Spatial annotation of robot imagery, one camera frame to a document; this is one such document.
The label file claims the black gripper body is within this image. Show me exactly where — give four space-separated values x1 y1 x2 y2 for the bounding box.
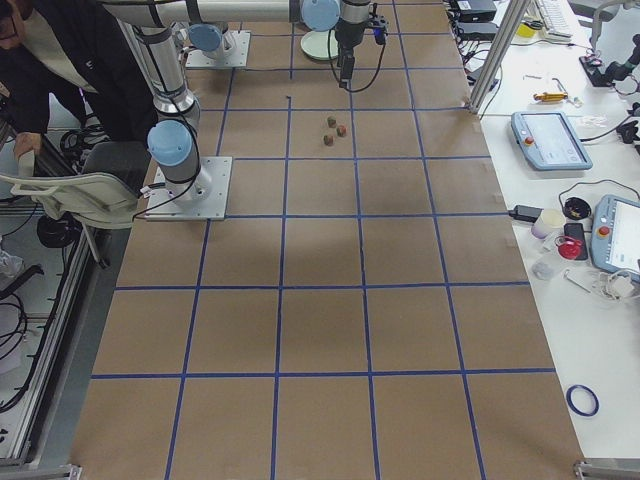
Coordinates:
338 47 355 83

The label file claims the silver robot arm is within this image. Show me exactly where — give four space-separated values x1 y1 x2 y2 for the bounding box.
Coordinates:
186 1 386 93
102 1 340 204

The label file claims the pale green plate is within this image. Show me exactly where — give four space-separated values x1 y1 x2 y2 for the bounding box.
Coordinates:
300 30 338 61

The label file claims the gold metal tool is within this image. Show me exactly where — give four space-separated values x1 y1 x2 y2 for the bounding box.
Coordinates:
533 92 568 103

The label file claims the upper teach pendant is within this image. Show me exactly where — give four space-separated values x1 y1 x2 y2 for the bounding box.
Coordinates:
510 111 593 171

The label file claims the teach pendant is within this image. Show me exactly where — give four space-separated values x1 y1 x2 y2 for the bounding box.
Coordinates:
510 111 593 171
590 195 639 283

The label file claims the black power adapter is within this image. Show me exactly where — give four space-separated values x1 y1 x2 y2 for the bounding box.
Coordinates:
508 205 542 223

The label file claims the white cup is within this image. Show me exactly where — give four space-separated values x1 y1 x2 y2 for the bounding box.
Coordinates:
530 209 566 240

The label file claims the white office chair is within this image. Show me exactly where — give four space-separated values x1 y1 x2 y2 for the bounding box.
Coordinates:
1 141 151 229

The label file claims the red round lid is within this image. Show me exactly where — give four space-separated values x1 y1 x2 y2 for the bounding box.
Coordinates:
555 235 583 260

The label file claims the person in black jacket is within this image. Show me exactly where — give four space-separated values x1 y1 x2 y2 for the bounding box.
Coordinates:
0 0 160 161

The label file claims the lower teach pendant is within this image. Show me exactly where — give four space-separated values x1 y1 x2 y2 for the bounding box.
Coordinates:
590 195 639 283

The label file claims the blue tape roll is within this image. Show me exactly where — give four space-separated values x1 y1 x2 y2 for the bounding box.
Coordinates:
565 384 600 418

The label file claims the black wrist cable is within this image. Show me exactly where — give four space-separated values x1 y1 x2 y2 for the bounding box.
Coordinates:
344 9 389 94

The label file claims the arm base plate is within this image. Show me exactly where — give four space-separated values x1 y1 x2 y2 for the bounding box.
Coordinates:
143 156 233 221
186 25 251 70

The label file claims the aluminium frame post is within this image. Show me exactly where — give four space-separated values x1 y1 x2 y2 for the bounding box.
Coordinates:
468 0 530 113

